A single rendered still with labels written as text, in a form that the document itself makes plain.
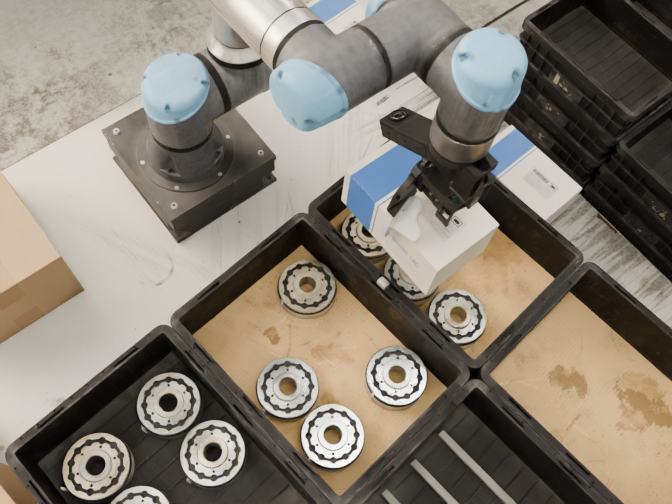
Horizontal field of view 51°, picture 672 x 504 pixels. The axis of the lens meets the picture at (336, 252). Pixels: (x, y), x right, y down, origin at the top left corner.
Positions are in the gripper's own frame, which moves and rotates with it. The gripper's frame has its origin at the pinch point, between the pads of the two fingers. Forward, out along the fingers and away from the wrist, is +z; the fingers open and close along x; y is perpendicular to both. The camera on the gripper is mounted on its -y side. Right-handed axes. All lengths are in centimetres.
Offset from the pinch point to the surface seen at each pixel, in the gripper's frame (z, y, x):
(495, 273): 27.7, 11.0, 16.1
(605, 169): 73, 1, 87
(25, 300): 32, -37, -54
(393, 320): 22.7, 7.4, -6.7
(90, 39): 112, -154, 6
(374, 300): 22.2, 2.7, -7.2
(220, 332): 28.0, -10.1, -30.4
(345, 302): 27.8, -1.3, -9.7
